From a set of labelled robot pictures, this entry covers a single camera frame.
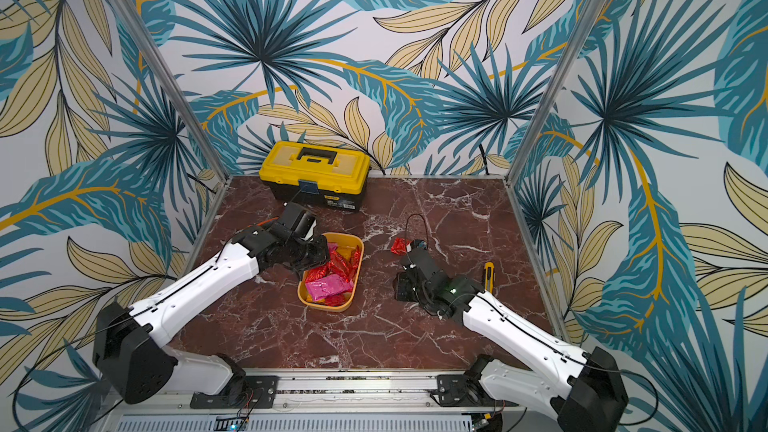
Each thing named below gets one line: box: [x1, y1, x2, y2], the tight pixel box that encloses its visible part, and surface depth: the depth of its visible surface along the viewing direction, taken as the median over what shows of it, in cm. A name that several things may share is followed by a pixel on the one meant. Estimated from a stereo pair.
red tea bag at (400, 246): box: [390, 237, 412, 256], surface depth 100 cm
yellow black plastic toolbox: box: [259, 141, 371, 211], surface depth 102 cm
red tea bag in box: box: [305, 245, 360, 283], surface depth 84 cm
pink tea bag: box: [306, 274, 354, 301], surface depth 85 cm
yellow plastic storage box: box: [298, 232, 364, 312], surface depth 85 cm
